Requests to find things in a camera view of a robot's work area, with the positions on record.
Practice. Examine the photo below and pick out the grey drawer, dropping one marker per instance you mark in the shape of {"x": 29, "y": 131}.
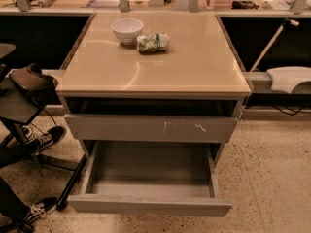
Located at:
{"x": 189, "y": 129}
{"x": 137, "y": 178}

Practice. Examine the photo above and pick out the grey drawer cabinet glass top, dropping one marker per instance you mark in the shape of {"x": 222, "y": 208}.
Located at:
{"x": 197, "y": 76}

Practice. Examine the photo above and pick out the grey top drawer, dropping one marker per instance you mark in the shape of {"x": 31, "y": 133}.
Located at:
{"x": 189, "y": 129}

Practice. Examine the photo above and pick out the green white snack bag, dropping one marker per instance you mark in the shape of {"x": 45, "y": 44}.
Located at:
{"x": 153, "y": 42}

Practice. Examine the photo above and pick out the white bowl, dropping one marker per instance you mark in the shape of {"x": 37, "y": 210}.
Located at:
{"x": 126, "y": 30}

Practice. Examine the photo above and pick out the upper black sneaker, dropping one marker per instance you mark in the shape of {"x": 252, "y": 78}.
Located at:
{"x": 46, "y": 140}

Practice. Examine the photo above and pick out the black sneaker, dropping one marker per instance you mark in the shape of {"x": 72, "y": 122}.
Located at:
{"x": 46, "y": 140}
{"x": 40, "y": 209}

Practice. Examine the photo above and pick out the black VR headset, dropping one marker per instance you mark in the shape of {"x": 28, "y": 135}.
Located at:
{"x": 32, "y": 84}

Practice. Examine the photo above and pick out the lower black sneaker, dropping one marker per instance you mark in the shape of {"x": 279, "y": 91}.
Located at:
{"x": 40, "y": 209}

